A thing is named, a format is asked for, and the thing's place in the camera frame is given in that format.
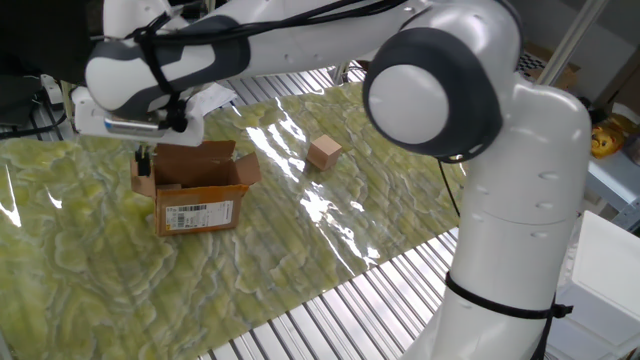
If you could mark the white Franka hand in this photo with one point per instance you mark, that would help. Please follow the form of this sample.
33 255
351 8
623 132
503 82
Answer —
87 122

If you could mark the cardboard box with orange tape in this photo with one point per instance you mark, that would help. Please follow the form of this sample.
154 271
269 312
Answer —
200 215

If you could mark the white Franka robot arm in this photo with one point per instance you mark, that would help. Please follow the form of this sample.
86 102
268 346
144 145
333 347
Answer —
520 175

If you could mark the white printed paper sheet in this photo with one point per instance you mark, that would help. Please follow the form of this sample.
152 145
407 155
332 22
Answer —
215 97

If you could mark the white power strip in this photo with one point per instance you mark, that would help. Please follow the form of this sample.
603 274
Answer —
51 89

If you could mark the green marble pattern mat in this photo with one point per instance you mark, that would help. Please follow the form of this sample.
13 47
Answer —
150 290

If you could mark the black computer monitor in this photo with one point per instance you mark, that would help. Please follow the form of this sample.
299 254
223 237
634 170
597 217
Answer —
40 40

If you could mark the wooden cube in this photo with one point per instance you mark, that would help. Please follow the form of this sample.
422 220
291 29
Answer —
324 152

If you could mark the brown cardboard carton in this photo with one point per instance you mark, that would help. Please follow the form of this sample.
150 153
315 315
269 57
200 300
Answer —
565 75

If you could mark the yellow toy figure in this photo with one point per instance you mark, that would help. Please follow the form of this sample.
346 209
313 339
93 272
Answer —
607 137

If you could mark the white plastic bin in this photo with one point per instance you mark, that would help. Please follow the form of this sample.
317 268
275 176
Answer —
600 280

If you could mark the grey side table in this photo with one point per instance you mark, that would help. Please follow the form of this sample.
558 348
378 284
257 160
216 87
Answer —
615 175

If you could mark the silver wrist camera blue caps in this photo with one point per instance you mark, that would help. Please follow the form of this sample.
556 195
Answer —
132 125

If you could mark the short aluminium post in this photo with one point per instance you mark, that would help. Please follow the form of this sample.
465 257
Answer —
66 110

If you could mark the slanted aluminium post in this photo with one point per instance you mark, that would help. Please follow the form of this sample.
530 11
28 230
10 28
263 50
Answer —
570 42

